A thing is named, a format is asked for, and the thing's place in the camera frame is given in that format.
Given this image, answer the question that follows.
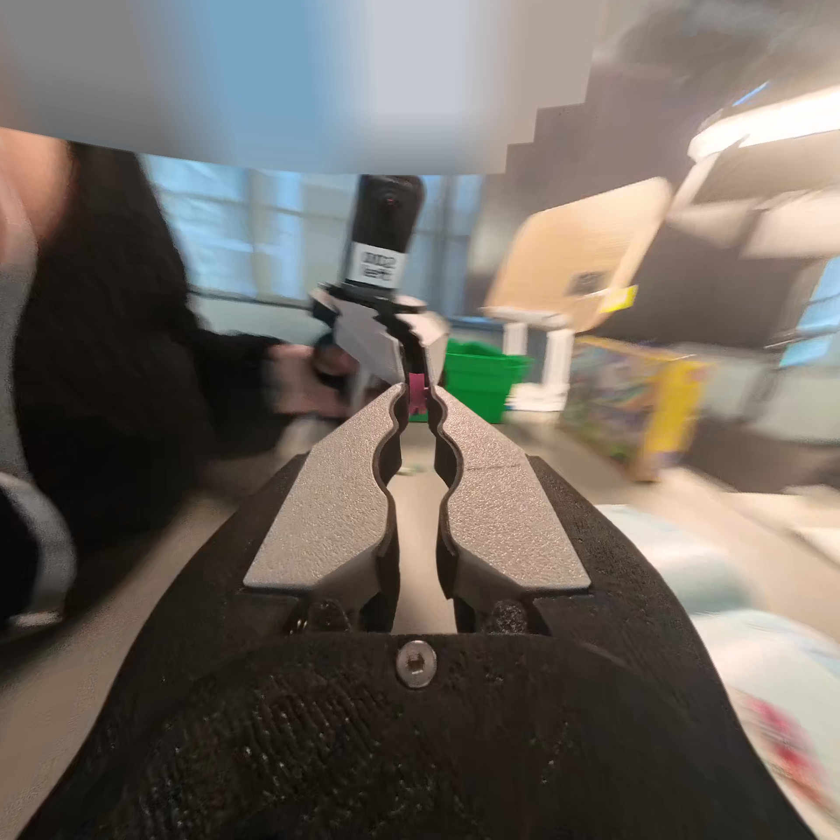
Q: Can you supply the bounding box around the person's left hand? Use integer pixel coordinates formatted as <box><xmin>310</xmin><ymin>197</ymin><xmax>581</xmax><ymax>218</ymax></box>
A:
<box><xmin>266</xmin><ymin>341</ymin><xmax>359</xmax><ymax>421</ymax></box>

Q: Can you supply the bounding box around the ceiling light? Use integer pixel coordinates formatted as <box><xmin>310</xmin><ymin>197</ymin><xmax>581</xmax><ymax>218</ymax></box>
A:
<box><xmin>688</xmin><ymin>84</ymin><xmax>840</xmax><ymax>160</ymax></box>

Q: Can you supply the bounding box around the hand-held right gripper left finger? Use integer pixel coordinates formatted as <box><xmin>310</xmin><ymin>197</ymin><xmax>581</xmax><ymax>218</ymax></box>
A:
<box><xmin>243</xmin><ymin>382</ymin><xmax>406</xmax><ymax>602</ymax></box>

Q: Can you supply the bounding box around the cardboard box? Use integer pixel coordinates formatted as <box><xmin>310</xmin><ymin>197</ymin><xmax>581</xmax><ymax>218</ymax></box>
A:
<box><xmin>482</xmin><ymin>176</ymin><xmax>675</xmax><ymax>333</ymax></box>

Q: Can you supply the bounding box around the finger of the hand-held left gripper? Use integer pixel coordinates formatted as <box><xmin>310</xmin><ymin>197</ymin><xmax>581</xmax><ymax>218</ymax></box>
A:
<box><xmin>399</xmin><ymin>314</ymin><xmax>451</xmax><ymax>389</ymax></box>
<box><xmin>335</xmin><ymin>305</ymin><xmax>405</xmax><ymax>385</ymax></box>

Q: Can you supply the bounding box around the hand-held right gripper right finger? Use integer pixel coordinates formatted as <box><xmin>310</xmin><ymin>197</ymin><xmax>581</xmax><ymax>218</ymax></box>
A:
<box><xmin>428</xmin><ymin>387</ymin><xmax>592</xmax><ymax>602</ymax></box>

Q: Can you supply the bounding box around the green plastic bin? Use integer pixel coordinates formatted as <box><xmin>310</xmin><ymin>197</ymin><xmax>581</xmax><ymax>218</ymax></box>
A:
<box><xmin>444</xmin><ymin>339</ymin><xmax>533</xmax><ymax>425</ymax></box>

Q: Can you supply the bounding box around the person's torso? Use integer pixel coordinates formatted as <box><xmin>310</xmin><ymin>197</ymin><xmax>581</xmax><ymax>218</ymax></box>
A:
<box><xmin>0</xmin><ymin>131</ymin><xmax>77</xmax><ymax>632</ymax></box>

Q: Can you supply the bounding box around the yellow lego box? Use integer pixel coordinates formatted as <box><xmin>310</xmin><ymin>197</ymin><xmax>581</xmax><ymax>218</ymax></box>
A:
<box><xmin>560</xmin><ymin>336</ymin><xmax>711</xmax><ymax>484</ymax></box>

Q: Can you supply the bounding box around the white stand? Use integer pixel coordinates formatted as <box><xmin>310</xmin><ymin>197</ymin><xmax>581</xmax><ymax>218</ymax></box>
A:
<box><xmin>486</xmin><ymin>307</ymin><xmax>580</xmax><ymax>412</ymax></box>

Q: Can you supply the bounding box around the open instruction booklet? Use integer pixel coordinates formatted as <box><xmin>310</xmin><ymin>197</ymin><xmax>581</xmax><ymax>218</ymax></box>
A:
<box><xmin>682</xmin><ymin>607</ymin><xmax>840</xmax><ymax>840</ymax></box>

